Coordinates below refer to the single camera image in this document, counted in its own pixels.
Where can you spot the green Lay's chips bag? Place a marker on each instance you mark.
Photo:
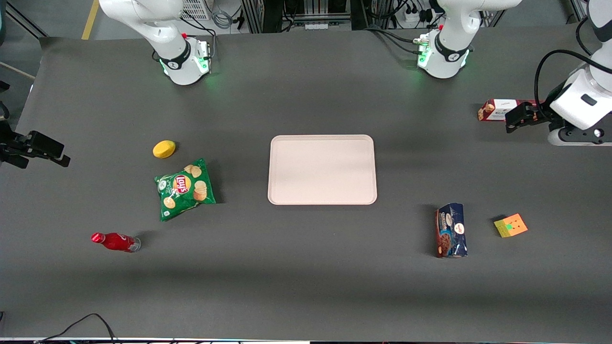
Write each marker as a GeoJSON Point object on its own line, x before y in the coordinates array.
{"type": "Point", "coordinates": [184, 191]}

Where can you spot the red cookie box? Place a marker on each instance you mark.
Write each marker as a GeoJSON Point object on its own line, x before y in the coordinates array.
{"type": "Point", "coordinates": [495, 111]}

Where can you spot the pale pink plastic tray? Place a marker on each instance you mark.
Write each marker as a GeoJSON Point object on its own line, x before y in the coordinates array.
{"type": "Point", "coordinates": [322, 169]}

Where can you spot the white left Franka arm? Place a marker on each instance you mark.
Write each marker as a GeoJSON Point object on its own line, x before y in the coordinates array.
{"type": "Point", "coordinates": [444, 52]}

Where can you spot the white power strip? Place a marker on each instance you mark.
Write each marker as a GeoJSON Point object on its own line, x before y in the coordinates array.
{"type": "Point", "coordinates": [412, 16]}

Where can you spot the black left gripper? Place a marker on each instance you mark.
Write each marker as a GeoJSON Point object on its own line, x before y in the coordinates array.
{"type": "Point", "coordinates": [540, 115]}

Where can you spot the yellow lemon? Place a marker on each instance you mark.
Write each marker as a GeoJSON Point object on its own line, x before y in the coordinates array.
{"type": "Point", "coordinates": [164, 149]}

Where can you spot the blue chocolate cookie pack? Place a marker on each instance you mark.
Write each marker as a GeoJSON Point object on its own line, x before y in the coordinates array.
{"type": "Point", "coordinates": [451, 231]}

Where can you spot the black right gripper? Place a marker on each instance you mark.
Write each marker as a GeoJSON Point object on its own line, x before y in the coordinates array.
{"type": "Point", "coordinates": [14, 144]}

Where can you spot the dark grey table mat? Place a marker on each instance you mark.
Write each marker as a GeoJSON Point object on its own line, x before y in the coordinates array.
{"type": "Point", "coordinates": [306, 277]}

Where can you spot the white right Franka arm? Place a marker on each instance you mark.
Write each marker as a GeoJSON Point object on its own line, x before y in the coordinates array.
{"type": "Point", "coordinates": [158, 24]}

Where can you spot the white perforated box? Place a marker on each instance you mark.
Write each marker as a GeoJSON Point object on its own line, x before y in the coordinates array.
{"type": "Point", "coordinates": [196, 8]}

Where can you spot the red cola bottle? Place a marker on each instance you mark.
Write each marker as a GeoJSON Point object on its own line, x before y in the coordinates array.
{"type": "Point", "coordinates": [114, 241]}

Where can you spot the aluminium frame rack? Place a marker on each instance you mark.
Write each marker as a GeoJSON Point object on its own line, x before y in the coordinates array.
{"type": "Point", "coordinates": [306, 12]}

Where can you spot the colourful Rubik's cube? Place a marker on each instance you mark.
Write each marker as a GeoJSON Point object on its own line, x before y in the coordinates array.
{"type": "Point", "coordinates": [510, 225]}

